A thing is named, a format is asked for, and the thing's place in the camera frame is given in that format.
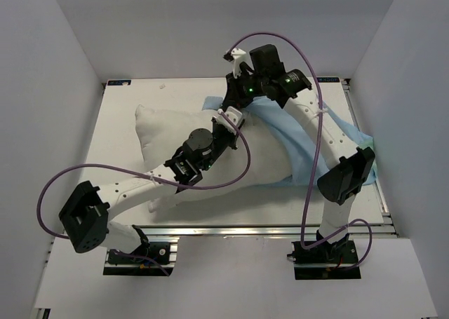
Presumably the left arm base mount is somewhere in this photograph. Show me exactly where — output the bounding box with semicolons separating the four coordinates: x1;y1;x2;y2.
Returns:
102;237;177;277

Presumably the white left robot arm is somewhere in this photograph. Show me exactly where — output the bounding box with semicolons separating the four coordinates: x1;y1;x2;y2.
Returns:
59;107;245;262

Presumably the aluminium front table rail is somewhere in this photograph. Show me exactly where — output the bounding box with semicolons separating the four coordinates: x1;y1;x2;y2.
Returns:
142;224;397;236

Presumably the blue green satin pillowcase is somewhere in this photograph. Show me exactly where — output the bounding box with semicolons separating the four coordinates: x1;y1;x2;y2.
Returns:
202;96;377;187

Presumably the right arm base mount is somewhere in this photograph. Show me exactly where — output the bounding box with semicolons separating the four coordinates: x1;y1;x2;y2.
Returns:
286;235;361;280

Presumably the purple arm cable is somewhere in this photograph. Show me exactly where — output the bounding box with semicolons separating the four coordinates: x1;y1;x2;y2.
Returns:
37;111;252;276
224;32;373;271

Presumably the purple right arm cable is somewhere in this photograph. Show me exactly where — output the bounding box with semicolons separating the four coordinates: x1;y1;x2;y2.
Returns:
224;32;373;271

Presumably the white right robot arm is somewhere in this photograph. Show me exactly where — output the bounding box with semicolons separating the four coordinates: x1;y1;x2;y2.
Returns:
217;44;375;262

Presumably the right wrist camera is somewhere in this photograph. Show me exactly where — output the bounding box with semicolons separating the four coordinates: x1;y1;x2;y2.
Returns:
223;48;248;79

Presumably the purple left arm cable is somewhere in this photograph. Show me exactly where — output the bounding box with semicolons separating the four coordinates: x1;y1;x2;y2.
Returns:
37;111;252;276

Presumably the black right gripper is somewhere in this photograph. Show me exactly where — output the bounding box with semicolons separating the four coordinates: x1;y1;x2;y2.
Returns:
222;68;267;111

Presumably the white pillow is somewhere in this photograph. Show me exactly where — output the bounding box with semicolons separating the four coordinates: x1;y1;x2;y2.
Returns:
135;103;295;213

